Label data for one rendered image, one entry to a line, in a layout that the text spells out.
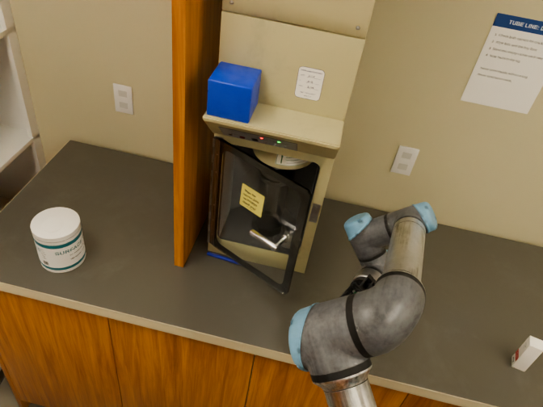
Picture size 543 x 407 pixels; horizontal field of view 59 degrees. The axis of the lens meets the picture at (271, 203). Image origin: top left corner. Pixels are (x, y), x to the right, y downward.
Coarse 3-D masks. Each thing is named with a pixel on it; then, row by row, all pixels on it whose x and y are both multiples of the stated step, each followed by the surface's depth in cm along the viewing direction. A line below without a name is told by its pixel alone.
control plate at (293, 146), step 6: (222, 132) 119; (228, 132) 118; (234, 132) 116; (240, 132) 114; (246, 132) 113; (246, 138) 119; (258, 138) 116; (264, 138) 114; (270, 138) 113; (270, 144) 120; (276, 144) 118; (282, 144) 116; (288, 144) 114; (294, 144) 113
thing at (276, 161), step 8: (256, 152) 134; (264, 152) 131; (264, 160) 131; (272, 160) 130; (280, 160) 130; (288, 160) 130; (296, 160) 130; (304, 160) 132; (280, 168) 130; (288, 168) 131; (296, 168) 131
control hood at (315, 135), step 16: (256, 112) 114; (272, 112) 115; (288, 112) 116; (304, 112) 117; (240, 128) 110; (256, 128) 109; (272, 128) 109; (288, 128) 110; (304, 128) 111; (320, 128) 112; (336, 128) 113; (304, 144) 111; (320, 144) 108; (336, 144) 108
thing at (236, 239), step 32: (224, 160) 127; (256, 160) 120; (224, 192) 134; (288, 192) 118; (224, 224) 142; (256, 224) 132; (288, 224) 124; (256, 256) 139; (288, 256) 130; (288, 288) 137
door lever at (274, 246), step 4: (252, 232) 127; (256, 232) 127; (252, 236) 127; (256, 236) 126; (260, 236) 126; (280, 236) 127; (284, 236) 126; (260, 240) 126; (264, 240) 125; (268, 240) 125; (280, 240) 126; (284, 240) 127; (264, 244) 125; (268, 244) 124; (272, 244) 124; (276, 244) 124; (280, 244) 125; (272, 248) 124; (276, 248) 124
